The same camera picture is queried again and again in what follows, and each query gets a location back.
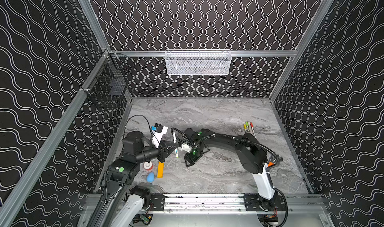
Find red white tape roll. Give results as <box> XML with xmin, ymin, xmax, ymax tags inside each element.
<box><xmin>143</xmin><ymin>162</ymin><xmax>154</xmax><ymax>171</ymax></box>

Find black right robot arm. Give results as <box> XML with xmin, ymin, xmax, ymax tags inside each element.
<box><xmin>171</xmin><ymin>128</ymin><xmax>283</xmax><ymax>204</ymax></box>

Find yellow rectangular block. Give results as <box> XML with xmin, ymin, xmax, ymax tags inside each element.
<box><xmin>157</xmin><ymin>162</ymin><xmax>165</xmax><ymax>178</ymax></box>

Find blue egg-shaped sponge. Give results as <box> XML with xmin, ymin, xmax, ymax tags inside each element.
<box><xmin>147</xmin><ymin>172</ymin><xmax>155</xmax><ymax>183</ymax></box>

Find white pen red cap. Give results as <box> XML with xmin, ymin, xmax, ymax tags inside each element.
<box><xmin>250</xmin><ymin>122</ymin><xmax>256</xmax><ymax>138</ymax></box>

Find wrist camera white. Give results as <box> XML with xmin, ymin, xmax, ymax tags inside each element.
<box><xmin>178</xmin><ymin>143</ymin><xmax>193</xmax><ymax>153</ymax></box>
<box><xmin>151</xmin><ymin>123</ymin><xmax>168</xmax><ymax>148</ymax></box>

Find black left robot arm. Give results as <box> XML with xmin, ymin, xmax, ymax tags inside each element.
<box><xmin>87</xmin><ymin>131</ymin><xmax>180</xmax><ymax>227</ymax></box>

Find black wire mesh basket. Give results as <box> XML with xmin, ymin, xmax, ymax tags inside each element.
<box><xmin>82</xmin><ymin>49</ymin><xmax>131</xmax><ymax>110</ymax></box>

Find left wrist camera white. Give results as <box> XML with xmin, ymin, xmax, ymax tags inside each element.
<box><xmin>151</xmin><ymin>123</ymin><xmax>168</xmax><ymax>148</ymax></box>

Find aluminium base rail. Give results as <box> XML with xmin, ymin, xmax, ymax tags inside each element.
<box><xmin>119</xmin><ymin>192</ymin><xmax>328</xmax><ymax>213</ymax></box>

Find white pen green end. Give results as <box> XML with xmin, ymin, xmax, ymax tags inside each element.
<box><xmin>173</xmin><ymin>133</ymin><xmax>179</xmax><ymax>159</ymax></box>

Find white wire mesh basket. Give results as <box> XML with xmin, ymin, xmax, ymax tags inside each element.
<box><xmin>165</xmin><ymin>49</ymin><xmax>232</xmax><ymax>76</ymax></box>

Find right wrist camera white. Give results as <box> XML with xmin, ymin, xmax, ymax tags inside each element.
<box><xmin>178</xmin><ymin>143</ymin><xmax>193</xmax><ymax>153</ymax></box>

